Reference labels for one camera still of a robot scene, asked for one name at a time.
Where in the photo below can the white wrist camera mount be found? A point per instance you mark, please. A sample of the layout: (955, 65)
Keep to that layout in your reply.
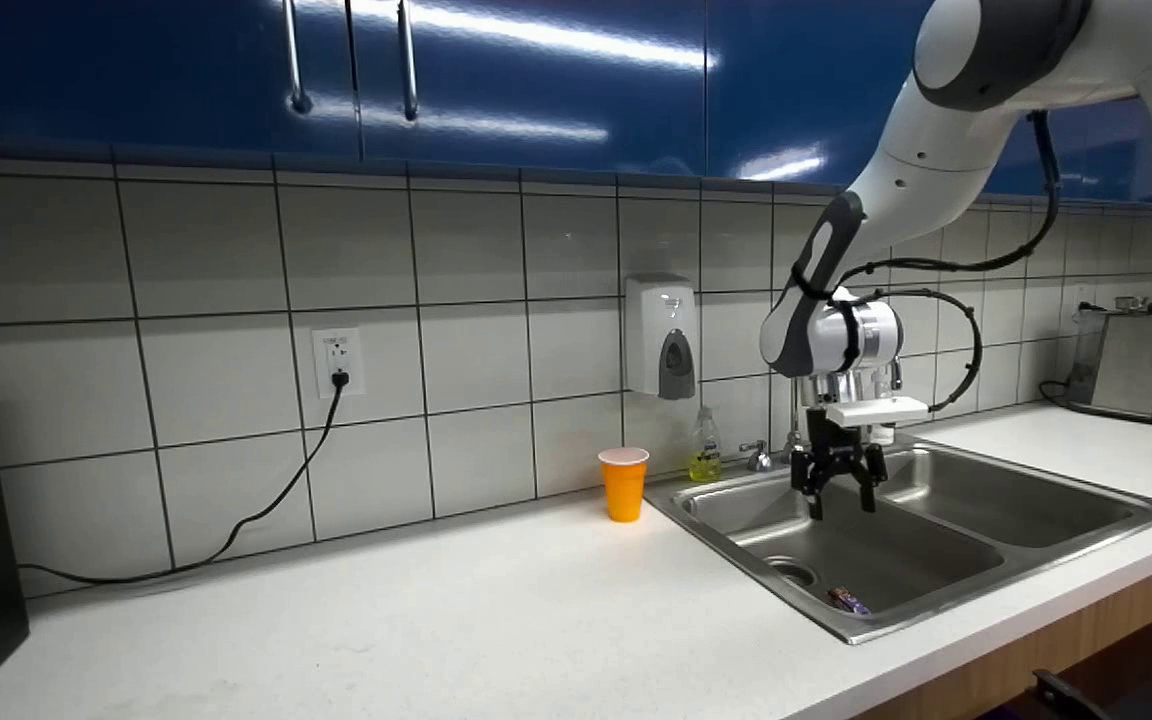
(879, 409)

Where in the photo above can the wooden counter base cabinet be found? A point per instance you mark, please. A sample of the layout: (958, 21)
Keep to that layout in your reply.
(1001, 664)

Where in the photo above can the black chair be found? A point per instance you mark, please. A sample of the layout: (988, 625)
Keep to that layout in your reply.
(1070, 700)

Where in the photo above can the white wall power outlet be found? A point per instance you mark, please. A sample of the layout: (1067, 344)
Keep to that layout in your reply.
(340, 353)

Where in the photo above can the stainless steel double sink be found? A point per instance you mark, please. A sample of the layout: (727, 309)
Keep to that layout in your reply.
(948, 533)

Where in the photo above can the white wall soap dispenser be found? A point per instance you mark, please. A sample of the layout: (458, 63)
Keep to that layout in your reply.
(650, 334)

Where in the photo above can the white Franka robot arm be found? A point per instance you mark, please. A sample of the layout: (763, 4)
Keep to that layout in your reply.
(948, 145)

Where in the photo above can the orange plastic cup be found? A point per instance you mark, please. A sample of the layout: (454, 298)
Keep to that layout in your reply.
(626, 487)

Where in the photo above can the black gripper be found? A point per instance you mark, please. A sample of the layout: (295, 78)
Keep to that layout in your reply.
(837, 453)

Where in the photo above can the green dish soap bottle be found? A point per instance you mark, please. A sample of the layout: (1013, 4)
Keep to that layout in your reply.
(704, 464)

